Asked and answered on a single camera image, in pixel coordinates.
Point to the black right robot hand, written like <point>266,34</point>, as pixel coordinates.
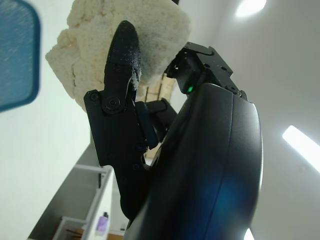
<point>200,162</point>

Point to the slice of white bread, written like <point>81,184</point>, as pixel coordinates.
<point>87,45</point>

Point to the blue plastic tray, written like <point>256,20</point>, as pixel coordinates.
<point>17,55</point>

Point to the wooden shipping crate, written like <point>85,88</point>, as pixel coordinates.
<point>167,87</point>

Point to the ceiling light panel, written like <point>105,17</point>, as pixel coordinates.
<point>302,147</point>
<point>250,7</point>

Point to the purple bottle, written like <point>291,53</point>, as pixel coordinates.
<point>102,225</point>

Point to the white metal rack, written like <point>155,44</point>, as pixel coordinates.
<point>82,200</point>

